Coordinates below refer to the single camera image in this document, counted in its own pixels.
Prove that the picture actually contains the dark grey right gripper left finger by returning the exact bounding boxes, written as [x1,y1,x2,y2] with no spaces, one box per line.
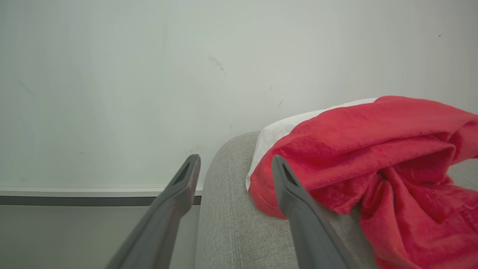
[105,154,201,269]

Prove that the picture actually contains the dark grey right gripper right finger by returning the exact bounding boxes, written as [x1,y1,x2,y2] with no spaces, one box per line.
[271,155,359,269]

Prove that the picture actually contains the red fleece garment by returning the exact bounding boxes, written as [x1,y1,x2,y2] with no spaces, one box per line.
[248,96,478,269]

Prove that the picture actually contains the white garment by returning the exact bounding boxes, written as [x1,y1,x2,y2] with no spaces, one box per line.
[245,98,378,189]

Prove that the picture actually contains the grey fabric sofa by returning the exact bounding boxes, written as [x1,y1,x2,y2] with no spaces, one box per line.
[194,131,478,269]

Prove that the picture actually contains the black baseboard strip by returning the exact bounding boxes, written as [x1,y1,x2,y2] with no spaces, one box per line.
[0,196,202,207]

